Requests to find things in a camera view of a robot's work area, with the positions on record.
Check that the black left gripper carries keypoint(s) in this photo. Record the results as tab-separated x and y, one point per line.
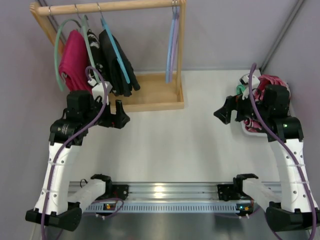
113	117

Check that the wooden clothes rack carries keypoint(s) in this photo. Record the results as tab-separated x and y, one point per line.
155	95

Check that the black trousers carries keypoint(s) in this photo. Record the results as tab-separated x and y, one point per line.
113	70

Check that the black white patterned garment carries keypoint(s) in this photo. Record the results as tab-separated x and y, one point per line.
97	57

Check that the white plastic basket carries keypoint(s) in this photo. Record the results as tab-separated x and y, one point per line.
252	132

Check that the grey green hanger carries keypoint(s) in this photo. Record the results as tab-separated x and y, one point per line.
84	25

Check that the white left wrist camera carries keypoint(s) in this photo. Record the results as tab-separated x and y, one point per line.
98	89

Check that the magenta pink garment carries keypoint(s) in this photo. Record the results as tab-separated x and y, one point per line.
72	67

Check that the teal blue hanger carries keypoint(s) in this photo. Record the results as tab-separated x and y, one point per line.
116	50

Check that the lilac hanger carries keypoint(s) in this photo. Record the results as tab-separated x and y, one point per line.
174	44

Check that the mint green hanger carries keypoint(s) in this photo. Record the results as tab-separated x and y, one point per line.
60	83

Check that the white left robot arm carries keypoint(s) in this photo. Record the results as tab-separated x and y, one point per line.
55	207

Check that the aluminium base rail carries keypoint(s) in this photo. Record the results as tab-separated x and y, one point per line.
218	198

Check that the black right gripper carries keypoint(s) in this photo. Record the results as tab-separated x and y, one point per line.
231	110

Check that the green white garment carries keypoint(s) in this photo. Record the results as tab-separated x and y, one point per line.
240	89

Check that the light blue hanger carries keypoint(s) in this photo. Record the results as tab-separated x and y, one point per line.
170	45

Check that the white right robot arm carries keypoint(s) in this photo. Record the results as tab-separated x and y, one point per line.
296	208

